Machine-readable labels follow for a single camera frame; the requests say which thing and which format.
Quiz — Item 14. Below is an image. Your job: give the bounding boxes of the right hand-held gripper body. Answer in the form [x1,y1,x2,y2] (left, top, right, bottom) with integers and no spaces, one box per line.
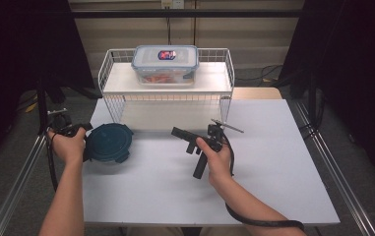
[207,118,245,153]

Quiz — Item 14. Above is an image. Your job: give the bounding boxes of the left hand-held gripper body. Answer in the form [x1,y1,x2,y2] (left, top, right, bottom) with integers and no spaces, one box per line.
[46,107,78,138]

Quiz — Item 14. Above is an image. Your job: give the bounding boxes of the round container with teal lid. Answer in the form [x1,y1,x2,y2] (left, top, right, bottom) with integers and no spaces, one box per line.
[84,122,135,164]

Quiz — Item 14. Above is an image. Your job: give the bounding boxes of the white wire rack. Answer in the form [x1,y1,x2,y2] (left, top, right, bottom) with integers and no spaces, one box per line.
[97,47,236,124]

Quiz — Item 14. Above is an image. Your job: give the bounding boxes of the clear container with blue-sealed lid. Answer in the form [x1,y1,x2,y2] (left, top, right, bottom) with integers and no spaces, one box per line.
[131,44,200,87]

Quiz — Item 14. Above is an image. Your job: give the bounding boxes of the person's right hand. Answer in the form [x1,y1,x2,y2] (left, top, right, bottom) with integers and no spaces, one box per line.
[195,137,234,187]

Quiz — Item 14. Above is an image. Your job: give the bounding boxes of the person's left hand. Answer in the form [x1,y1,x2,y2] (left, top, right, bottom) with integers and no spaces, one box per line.
[47,127,88,165]

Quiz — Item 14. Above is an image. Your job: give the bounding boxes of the black upright stand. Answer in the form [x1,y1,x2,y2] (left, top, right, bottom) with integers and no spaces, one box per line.
[36,78,49,136]

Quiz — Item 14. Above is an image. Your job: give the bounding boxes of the wooden table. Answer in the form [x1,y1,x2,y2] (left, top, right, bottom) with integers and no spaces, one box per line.
[231,86,283,101]

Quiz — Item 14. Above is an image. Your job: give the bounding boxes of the dark curtain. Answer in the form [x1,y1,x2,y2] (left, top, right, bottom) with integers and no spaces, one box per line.
[0,0,95,171]
[278,0,375,190]

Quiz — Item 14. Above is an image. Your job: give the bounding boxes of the black horizontal crossbar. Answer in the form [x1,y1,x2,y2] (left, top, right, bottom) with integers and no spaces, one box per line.
[71,8,305,20]

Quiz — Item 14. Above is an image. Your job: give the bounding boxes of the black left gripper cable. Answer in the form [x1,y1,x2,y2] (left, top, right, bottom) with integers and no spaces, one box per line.
[44,129,60,194]

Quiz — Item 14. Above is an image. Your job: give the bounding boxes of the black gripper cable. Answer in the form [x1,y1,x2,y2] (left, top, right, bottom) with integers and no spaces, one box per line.
[219,131,306,233]
[44,129,60,194]

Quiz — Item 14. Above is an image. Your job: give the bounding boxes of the black floor cables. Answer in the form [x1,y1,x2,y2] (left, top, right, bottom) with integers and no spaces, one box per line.
[235,64,286,84]

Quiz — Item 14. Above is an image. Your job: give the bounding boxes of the aluminium frame rail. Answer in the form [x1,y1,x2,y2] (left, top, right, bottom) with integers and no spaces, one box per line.
[0,133,51,236]
[293,99,375,236]

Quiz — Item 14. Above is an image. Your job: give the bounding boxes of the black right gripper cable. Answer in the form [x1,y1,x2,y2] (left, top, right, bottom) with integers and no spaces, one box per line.
[219,131,306,233]

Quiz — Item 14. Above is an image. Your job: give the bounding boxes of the white wall socket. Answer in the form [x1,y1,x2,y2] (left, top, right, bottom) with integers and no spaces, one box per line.
[160,0,185,10]

